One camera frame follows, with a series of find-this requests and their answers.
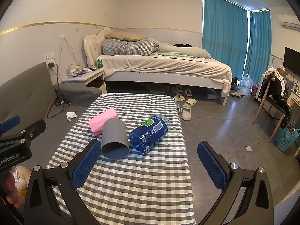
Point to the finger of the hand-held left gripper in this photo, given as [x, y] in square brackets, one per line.
[32, 129]
[10, 121]

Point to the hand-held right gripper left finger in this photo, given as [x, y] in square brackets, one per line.
[86, 165]

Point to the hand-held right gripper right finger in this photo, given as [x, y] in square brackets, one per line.
[212, 166]

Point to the grey cup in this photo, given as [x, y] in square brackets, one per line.
[113, 134]

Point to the person's left hand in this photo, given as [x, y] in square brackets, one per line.
[11, 186]

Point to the small white card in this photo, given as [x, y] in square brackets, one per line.
[248, 148]

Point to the crumpled white tissue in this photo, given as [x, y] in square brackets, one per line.
[71, 116]

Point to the pink foam block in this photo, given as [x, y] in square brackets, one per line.
[103, 119]

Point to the grey checkered tablecloth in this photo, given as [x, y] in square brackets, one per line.
[140, 182]

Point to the white slipper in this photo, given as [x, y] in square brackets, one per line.
[186, 113]

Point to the blue plastic bottle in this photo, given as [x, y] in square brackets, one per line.
[143, 136]

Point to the black charger plug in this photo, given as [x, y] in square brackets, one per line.
[51, 65]

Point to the yellow-green slipper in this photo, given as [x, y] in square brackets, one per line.
[190, 102]
[179, 97]

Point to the grey sneaker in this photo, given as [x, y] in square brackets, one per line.
[177, 89]
[188, 93]

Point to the white shoe pair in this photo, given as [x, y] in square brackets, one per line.
[238, 94]

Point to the teal laundry basket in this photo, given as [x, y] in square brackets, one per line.
[284, 140]

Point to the white nightstand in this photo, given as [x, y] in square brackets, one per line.
[93, 77]

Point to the flat printed packets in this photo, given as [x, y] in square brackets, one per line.
[87, 69]

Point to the wooden chair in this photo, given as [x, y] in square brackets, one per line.
[269, 104]

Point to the dark patterned bag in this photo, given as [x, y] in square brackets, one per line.
[255, 91]

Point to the clear water jug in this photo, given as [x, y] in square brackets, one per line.
[246, 85]

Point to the green can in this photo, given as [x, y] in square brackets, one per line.
[100, 63]

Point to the black jacket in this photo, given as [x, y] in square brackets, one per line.
[275, 89]

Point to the bed with beige bedding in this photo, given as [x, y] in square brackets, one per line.
[150, 77]

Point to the beige bed sheet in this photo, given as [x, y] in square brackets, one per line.
[164, 65]

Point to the white garment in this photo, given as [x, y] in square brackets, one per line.
[279, 75]

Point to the pale green blanket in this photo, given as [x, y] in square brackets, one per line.
[182, 51]

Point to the black garment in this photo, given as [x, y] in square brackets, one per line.
[182, 45]

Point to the grey checkered quilt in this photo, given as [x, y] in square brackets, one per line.
[129, 47]

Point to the narrow teal curtain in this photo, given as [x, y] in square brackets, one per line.
[259, 44]

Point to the beige pillow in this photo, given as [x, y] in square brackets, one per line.
[126, 36]

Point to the black television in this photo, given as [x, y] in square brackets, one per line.
[291, 59]

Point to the wide teal curtain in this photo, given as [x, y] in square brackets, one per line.
[222, 32]

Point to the white air conditioner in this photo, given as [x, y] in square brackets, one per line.
[289, 22]

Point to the white wall socket panel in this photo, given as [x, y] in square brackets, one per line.
[48, 57]

